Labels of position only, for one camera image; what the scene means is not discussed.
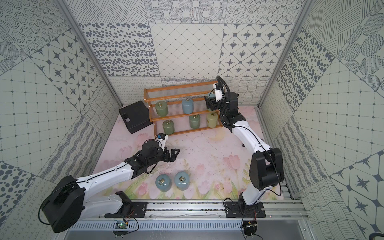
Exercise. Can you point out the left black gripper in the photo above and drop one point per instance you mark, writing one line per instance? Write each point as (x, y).
(165, 154)

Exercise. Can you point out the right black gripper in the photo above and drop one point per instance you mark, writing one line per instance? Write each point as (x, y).
(210, 103)

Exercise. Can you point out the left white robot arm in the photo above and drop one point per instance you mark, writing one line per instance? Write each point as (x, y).
(70, 201)

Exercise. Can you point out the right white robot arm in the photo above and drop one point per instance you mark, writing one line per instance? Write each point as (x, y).
(266, 168)

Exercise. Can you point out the wooden three-tier shelf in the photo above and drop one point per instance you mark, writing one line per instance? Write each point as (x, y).
(173, 96)

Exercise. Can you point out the pale yellow canister bottom right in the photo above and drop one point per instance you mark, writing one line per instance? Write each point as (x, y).
(212, 120)

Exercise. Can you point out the green canister bottom centre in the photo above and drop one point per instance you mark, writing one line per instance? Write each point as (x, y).
(195, 121)

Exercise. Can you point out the green canister bottom left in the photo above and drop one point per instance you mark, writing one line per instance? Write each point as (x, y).
(168, 127)

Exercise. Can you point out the floral pink table mat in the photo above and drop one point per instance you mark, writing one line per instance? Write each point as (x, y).
(215, 160)

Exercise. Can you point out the green canister middle left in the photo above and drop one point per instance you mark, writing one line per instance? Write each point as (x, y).
(162, 108)

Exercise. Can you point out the black plastic case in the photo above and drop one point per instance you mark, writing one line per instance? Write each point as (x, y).
(135, 116)

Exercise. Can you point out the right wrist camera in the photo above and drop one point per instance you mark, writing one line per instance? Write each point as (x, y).
(219, 92)

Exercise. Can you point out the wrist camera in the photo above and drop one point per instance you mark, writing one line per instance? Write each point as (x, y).
(219, 92)
(162, 138)

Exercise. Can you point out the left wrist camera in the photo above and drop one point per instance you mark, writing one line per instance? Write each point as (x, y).
(162, 138)

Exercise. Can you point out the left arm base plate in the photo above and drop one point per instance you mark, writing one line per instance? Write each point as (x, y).
(130, 210)

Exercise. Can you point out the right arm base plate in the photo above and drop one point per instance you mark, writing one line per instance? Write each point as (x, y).
(240, 210)

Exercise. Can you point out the aluminium mounting rail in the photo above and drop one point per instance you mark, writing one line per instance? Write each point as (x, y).
(210, 209)

